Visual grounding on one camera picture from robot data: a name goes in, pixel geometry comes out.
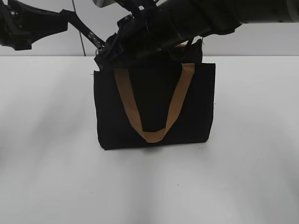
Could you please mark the tan front bag handle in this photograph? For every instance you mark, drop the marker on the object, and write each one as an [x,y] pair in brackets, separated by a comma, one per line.
[128,100]

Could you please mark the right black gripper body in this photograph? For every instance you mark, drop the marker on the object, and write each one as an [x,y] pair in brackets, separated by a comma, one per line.
[153,31]

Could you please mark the black canvas tote bag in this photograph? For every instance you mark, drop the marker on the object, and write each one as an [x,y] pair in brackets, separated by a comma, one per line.
[153,81]

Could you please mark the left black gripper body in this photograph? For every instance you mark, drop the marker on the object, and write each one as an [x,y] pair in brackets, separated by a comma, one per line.
[21,25]

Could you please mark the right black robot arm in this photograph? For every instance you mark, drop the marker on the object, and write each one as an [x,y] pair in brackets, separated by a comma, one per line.
[214,17]

